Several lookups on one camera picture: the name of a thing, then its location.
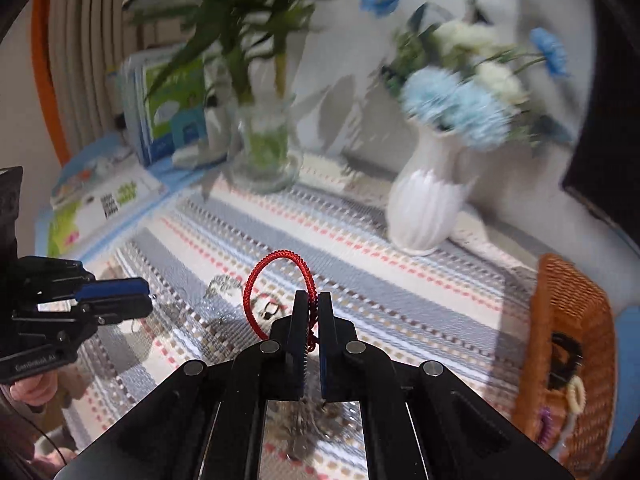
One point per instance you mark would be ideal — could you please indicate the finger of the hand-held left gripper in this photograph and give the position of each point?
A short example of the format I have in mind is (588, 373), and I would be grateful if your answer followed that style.
(115, 288)
(120, 309)

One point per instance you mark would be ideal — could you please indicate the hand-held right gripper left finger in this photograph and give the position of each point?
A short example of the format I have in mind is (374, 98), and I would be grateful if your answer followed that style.
(302, 320)

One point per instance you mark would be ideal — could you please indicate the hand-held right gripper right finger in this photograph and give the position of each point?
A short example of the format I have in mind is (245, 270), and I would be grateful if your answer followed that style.
(324, 320)

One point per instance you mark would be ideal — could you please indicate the brown wicker basket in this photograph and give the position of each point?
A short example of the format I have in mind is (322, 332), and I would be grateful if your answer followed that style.
(560, 320)

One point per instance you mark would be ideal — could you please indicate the person's left hand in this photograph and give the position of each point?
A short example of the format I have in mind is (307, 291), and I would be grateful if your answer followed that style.
(35, 392)

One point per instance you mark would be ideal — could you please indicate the small dark earring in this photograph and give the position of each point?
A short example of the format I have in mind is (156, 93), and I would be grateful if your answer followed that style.
(270, 311)

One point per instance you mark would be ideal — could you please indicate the striped woven tablecloth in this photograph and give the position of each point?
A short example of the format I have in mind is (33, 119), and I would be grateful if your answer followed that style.
(350, 270)

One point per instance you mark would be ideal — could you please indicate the flat white and green book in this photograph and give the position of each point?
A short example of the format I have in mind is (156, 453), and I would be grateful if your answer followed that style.
(110, 200)

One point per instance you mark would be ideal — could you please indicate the white ribbed vase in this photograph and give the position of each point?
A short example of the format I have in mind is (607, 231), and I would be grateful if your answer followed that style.
(425, 200)

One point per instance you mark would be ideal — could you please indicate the clear glass vase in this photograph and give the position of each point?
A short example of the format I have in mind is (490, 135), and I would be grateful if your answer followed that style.
(262, 150)

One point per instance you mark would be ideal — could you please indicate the row of standing books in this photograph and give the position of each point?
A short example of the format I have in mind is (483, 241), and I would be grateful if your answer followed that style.
(165, 105)

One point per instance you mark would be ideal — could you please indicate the blue and white flower bouquet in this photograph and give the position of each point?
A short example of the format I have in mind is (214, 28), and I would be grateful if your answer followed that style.
(450, 100)

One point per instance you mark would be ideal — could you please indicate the green bamboo plant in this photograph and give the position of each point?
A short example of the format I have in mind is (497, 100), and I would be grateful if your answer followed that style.
(240, 20)

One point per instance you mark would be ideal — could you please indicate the light blue mat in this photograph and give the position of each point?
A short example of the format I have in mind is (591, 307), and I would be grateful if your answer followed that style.
(629, 360)

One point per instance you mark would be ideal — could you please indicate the black panel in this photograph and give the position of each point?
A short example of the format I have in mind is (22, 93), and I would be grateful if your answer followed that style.
(610, 110)

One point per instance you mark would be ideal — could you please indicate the orange curved frame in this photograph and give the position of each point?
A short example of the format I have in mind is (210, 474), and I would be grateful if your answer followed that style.
(47, 80)

